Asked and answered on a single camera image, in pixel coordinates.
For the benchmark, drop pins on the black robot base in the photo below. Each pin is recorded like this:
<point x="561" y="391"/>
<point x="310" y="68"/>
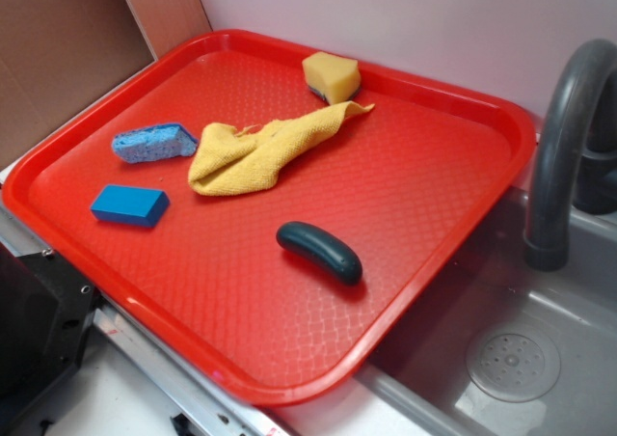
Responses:
<point x="47" y="309"/>

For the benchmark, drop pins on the dark green plastic pickle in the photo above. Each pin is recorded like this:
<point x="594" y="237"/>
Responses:
<point x="322" y="249"/>

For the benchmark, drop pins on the red plastic tray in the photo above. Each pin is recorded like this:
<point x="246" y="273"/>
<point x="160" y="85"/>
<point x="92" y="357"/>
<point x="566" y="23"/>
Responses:
<point x="403" y="186"/>

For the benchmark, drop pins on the yellow microfiber cloth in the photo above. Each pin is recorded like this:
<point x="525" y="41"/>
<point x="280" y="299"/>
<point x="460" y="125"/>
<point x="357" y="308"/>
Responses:
<point x="231" y="162"/>

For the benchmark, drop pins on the yellow sponge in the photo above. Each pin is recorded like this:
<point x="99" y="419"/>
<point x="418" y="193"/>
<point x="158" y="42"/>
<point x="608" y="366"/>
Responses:
<point x="334" y="79"/>

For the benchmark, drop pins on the light blue sponge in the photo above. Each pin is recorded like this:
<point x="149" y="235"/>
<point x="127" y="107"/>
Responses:
<point x="154" y="143"/>

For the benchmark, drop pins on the blue rectangular block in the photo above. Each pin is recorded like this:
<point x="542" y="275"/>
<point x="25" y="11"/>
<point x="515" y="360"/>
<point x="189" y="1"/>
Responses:
<point x="129" y="205"/>

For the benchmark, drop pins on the grey plastic sink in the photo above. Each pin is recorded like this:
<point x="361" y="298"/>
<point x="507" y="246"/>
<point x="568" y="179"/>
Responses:
<point x="420" y="366"/>

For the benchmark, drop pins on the grey toy faucet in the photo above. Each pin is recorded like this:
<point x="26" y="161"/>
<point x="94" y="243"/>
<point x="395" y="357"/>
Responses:
<point x="575" y="163"/>

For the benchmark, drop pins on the sink drain strainer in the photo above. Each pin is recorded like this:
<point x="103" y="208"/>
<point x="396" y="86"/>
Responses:
<point x="513" y="363"/>

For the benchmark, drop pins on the brown cardboard panel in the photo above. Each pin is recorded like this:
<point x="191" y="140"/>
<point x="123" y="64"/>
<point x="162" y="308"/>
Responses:
<point x="60" y="56"/>

